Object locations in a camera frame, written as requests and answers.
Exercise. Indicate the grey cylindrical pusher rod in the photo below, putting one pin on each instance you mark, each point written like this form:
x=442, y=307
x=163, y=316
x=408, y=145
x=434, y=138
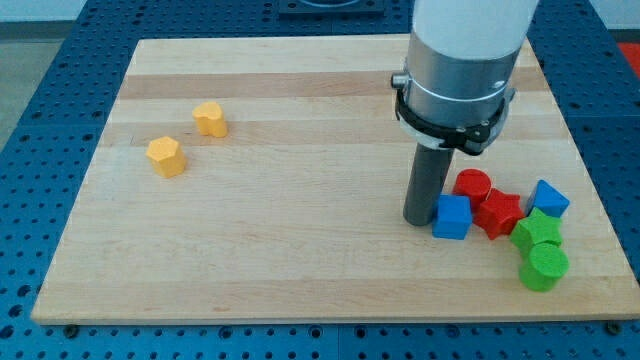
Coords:
x=428, y=174

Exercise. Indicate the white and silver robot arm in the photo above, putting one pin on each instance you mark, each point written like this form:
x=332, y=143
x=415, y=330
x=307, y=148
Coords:
x=453, y=93

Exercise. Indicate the yellow heart block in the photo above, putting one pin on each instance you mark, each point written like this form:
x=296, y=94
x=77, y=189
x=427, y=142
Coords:
x=210, y=119

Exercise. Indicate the yellow hexagon block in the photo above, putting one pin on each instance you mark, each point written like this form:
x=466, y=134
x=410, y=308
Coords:
x=166, y=157

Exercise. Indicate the red cylinder block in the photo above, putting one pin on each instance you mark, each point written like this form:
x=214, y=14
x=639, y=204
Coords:
x=474, y=184

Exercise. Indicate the blue cube block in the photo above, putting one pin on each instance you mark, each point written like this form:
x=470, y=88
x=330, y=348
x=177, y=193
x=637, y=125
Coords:
x=453, y=217

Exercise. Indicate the red star block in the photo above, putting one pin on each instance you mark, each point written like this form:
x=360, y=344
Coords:
x=498, y=214

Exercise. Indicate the blue triangle block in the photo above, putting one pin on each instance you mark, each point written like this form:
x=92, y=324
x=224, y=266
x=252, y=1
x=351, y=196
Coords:
x=548, y=199

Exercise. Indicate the green star block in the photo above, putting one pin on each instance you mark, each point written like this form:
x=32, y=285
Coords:
x=535, y=229

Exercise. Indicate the green cylinder block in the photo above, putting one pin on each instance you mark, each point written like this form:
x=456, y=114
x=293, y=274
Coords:
x=543, y=267

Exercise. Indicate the light wooden board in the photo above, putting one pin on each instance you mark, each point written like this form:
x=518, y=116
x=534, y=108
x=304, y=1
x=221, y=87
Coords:
x=296, y=215

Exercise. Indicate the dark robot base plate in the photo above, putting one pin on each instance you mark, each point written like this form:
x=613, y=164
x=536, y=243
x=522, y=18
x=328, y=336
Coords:
x=287, y=8

